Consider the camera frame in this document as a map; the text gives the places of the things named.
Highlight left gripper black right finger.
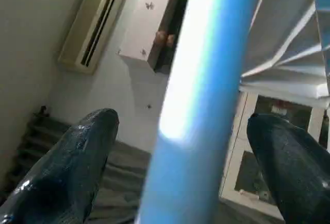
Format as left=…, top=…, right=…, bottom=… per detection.
left=246, top=113, right=330, bottom=224

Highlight white wall cabinet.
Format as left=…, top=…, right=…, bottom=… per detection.
left=119, top=0, right=194, bottom=75

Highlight white plastic table leg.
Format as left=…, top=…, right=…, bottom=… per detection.
left=135, top=0, right=255, bottom=224

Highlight white glass door cabinet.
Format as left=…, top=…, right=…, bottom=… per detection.
left=218, top=91, right=330, bottom=224

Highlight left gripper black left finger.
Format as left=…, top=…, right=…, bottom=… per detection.
left=0, top=108, right=120, bottom=224

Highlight white plastic table top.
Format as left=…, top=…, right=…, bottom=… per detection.
left=238, top=0, right=330, bottom=102

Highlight beige wall air conditioner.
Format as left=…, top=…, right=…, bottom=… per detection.
left=57, top=0, right=131, bottom=76

